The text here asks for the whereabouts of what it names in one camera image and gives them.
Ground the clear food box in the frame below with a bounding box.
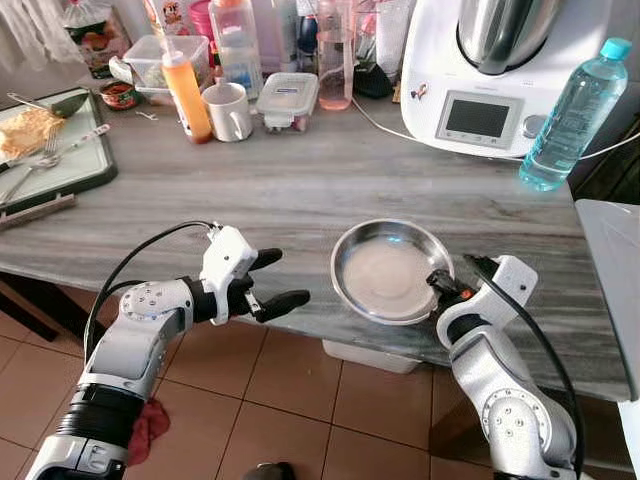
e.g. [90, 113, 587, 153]
[125, 35, 211, 101]

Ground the clear bottle orange cap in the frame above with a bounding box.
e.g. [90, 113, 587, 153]
[210, 0, 263, 99]

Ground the small red tin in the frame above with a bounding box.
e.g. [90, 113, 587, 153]
[100, 80, 141, 111]

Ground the red floor rag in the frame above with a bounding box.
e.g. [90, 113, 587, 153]
[125, 398, 171, 466]

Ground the orange sauce bottle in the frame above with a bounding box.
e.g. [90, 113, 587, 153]
[160, 38, 214, 144]

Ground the printed snack bag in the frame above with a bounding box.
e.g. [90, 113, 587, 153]
[62, 0, 131, 79]

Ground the tall pink cup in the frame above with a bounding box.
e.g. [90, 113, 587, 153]
[316, 0, 356, 111]

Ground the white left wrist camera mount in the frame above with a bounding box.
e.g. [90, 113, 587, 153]
[200, 226, 259, 298]

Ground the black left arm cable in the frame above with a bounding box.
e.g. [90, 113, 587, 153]
[82, 219, 217, 363]

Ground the clear blue water bottle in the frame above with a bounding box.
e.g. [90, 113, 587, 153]
[518, 38, 633, 192]

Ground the brown wooden stick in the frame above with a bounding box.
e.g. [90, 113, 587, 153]
[0, 193, 78, 233]

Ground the green cutting board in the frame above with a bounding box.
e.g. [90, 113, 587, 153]
[0, 88, 118, 214]

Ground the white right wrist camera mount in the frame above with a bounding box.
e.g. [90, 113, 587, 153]
[462, 255, 539, 321]

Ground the white plastic folding table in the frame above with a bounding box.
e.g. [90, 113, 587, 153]
[575, 198, 640, 480]

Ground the steel fork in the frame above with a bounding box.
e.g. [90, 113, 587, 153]
[0, 135, 61, 203]

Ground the flatbread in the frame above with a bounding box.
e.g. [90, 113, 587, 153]
[0, 108, 66, 161]

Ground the round steel plate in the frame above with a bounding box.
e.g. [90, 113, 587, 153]
[331, 220, 456, 326]

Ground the black robot foot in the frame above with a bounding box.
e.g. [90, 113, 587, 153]
[245, 462, 296, 480]

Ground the steel table knife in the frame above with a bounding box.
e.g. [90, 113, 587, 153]
[35, 124, 113, 169]

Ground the small lidded plastic container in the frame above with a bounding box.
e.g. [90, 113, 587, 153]
[255, 72, 319, 133]

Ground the white kitchen cooking machine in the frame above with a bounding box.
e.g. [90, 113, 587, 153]
[400, 0, 626, 159]

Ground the white mug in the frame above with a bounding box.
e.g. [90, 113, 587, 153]
[202, 82, 254, 143]

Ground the grey-topped dark wooden table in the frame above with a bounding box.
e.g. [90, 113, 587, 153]
[0, 90, 640, 403]

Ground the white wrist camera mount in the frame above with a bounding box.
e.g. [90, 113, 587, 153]
[462, 255, 539, 321]
[200, 226, 259, 298]

